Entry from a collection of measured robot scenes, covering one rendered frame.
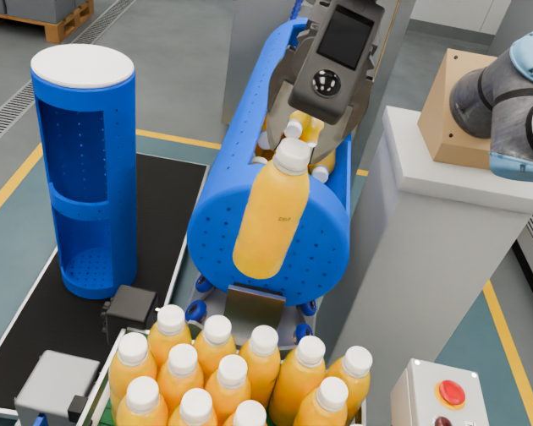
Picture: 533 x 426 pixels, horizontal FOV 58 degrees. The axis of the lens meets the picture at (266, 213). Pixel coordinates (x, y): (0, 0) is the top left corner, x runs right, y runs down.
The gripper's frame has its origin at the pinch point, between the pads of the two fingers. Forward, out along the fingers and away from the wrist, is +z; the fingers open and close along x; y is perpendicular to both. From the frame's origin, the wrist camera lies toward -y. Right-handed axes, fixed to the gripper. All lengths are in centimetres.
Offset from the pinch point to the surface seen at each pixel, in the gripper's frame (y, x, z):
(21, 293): 56, 78, 156
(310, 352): -5.5, -13.0, 28.2
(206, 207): 11.7, 9.2, 25.2
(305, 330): 6.5, -14.5, 40.5
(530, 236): 163, -140, 116
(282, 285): 11.5, -8.0, 37.1
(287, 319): 11.5, -11.9, 46.4
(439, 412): -9.6, -30.9, 24.6
